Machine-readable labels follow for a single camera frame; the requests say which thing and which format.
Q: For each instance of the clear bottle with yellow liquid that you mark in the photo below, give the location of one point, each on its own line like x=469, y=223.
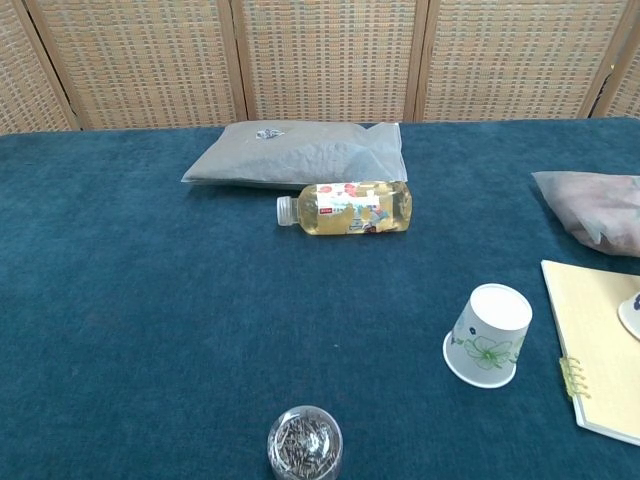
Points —
x=360, y=210

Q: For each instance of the blue velvet tablecloth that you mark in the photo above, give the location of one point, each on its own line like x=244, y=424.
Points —
x=150, y=300

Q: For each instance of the pinkish frosted plastic bag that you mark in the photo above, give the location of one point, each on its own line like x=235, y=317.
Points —
x=600, y=210

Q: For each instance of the clear jar of metal clips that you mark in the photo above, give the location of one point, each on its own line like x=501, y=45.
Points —
x=305, y=442

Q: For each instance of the white floral paper cup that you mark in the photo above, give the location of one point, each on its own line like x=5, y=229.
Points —
x=631, y=315
x=492, y=320

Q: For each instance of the woven wooden folding screen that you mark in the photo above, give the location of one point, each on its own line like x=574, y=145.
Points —
x=330, y=60

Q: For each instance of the yellow spiral notebook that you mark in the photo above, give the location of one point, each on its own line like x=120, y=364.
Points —
x=595, y=340

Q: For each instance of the grey frosted plastic bag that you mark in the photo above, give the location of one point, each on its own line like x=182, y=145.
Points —
x=300, y=155

